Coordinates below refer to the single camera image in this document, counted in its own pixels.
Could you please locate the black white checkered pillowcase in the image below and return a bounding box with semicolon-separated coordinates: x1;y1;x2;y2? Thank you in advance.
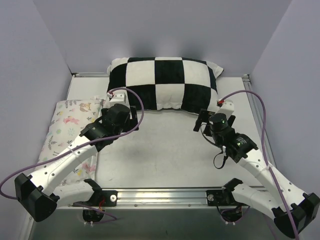
107;57;224;114

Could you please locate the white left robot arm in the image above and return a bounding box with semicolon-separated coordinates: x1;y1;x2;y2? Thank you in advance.
14;103;139;222

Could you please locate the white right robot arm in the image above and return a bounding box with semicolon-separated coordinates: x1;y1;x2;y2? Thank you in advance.
193;109;320;239

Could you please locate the floral print pillow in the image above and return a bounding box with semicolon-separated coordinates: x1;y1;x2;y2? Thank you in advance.
38;96;105;186

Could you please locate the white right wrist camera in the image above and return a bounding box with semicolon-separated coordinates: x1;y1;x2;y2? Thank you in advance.
216;99;235;119

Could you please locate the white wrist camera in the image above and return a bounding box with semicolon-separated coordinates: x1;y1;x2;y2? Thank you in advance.
216;99;235;119
104;91;127;108

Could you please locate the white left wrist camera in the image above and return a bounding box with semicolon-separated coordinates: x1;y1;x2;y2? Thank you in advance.
104;91;127;108

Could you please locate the aluminium back rail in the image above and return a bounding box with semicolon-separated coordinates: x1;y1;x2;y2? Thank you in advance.
72;72;109;78

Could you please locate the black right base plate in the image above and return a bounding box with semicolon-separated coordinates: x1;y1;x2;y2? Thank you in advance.
206;189;233;207

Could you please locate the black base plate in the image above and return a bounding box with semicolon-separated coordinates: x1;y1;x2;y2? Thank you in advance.
72;190;118;207
206;189;233;207

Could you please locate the aluminium front rail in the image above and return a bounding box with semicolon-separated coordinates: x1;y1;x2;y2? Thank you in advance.
27;188;266;210

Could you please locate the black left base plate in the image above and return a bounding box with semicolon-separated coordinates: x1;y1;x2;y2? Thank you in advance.
72;190;118;207

